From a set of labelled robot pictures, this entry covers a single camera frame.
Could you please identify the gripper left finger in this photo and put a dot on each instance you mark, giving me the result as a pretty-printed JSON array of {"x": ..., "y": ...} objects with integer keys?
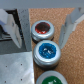
[{"x": 9, "y": 25}]

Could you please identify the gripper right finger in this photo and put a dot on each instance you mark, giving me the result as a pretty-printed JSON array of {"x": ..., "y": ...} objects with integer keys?
[{"x": 70, "y": 23}]

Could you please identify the blue button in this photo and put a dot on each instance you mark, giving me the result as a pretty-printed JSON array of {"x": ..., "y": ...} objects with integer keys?
[{"x": 47, "y": 53}]

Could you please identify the wooden drawer box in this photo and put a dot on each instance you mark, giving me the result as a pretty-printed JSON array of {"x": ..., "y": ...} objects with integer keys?
[{"x": 71, "y": 63}]

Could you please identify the green button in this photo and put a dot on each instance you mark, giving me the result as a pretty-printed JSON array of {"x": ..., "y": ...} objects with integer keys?
[{"x": 52, "y": 78}]

